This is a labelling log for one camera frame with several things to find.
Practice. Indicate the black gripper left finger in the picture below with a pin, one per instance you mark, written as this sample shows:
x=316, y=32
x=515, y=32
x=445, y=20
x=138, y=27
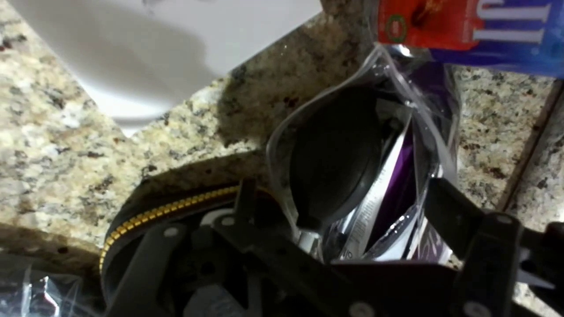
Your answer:
x=177, y=275

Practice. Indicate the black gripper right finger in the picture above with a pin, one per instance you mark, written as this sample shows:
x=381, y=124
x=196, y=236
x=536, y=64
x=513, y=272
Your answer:
x=487, y=265

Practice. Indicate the black purse with gold zipper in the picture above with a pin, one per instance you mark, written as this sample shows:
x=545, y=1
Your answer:
x=177, y=205

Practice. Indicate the crumpled clear plastic bag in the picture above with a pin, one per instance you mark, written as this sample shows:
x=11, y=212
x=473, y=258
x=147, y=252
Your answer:
x=41, y=293

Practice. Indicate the small white box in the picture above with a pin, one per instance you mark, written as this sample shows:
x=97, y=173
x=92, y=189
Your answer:
x=177, y=46

